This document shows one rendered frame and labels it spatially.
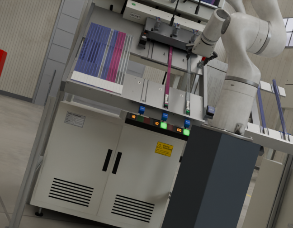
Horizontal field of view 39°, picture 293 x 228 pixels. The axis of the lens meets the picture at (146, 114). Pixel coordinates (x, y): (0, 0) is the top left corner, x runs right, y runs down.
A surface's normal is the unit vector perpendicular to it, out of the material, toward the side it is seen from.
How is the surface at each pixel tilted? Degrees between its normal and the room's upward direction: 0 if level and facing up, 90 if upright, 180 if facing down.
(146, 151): 90
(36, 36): 90
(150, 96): 43
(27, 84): 90
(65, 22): 90
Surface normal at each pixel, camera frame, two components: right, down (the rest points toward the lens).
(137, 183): 0.14, 0.04
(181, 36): 0.30, -0.67
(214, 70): 0.45, 0.14
